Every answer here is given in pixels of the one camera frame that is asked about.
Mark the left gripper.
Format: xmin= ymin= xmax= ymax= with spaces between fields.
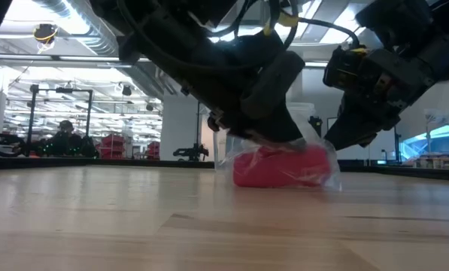
xmin=117 ymin=14 xmax=308 ymax=146

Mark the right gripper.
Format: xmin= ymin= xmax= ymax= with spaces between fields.
xmin=323 ymin=48 xmax=435 ymax=151

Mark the clear plastic storage box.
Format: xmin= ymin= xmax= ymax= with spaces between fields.
xmin=212 ymin=101 xmax=317 ymax=172

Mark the clear plastic wrapper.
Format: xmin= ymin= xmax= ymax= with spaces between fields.
xmin=214 ymin=112 xmax=342 ymax=192

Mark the red mesh elastic bandage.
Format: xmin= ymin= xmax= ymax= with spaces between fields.
xmin=232 ymin=145 xmax=332 ymax=189

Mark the white board on stand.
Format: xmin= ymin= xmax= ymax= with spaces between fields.
xmin=326 ymin=116 xmax=398 ymax=163

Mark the black equipment stand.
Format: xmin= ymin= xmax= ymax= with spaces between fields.
xmin=308 ymin=115 xmax=323 ymax=139

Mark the red storage bin stack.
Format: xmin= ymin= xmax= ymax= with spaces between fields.
xmin=101 ymin=133 xmax=126 ymax=160
xmin=146 ymin=141 xmax=161 ymax=160

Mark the dark background robot station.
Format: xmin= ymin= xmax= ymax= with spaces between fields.
xmin=34 ymin=137 xmax=103 ymax=158

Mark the person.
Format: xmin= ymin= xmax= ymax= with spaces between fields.
xmin=56 ymin=119 xmax=77 ymax=156

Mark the long ceiling light bar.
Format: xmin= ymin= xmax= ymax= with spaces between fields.
xmin=0 ymin=53 xmax=330 ymax=71

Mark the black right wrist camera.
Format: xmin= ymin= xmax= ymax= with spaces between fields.
xmin=323 ymin=44 xmax=366 ymax=91

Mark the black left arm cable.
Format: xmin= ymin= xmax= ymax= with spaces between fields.
xmin=117 ymin=0 xmax=299 ymax=72

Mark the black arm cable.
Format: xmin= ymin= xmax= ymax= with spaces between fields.
xmin=297 ymin=17 xmax=361 ymax=48
xmin=117 ymin=0 xmax=299 ymax=72

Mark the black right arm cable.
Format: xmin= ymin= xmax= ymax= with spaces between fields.
xmin=297 ymin=17 xmax=361 ymax=48

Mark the black background rig frame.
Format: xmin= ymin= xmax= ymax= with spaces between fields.
xmin=27 ymin=84 xmax=94 ymax=151

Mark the black table frame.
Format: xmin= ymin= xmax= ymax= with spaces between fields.
xmin=0 ymin=157 xmax=449 ymax=182

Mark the black ceiling cable reel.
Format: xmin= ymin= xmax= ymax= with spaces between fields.
xmin=32 ymin=23 xmax=56 ymax=45

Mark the black corrugated hose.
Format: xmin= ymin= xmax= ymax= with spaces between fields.
xmin=0 ymin=131 xmax=26 ymax=158

